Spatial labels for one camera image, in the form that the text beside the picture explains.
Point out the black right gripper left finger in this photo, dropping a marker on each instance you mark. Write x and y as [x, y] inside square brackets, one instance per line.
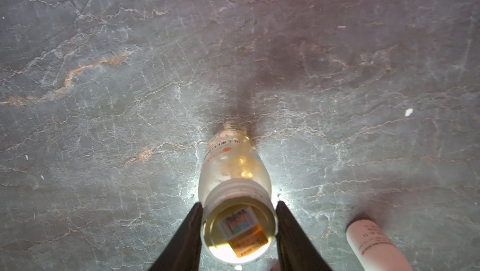
[183, 252]

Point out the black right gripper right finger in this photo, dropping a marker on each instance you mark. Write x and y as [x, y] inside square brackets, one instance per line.
[295, 250]

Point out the clear pill bottle gold lid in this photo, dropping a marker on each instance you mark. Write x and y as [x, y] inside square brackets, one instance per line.
[239, 222]

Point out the red weekly pill organizer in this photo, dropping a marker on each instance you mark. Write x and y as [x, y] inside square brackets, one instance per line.
[275, 265]

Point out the small white pill bottle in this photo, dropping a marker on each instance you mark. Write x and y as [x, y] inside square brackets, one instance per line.
[374, 250]

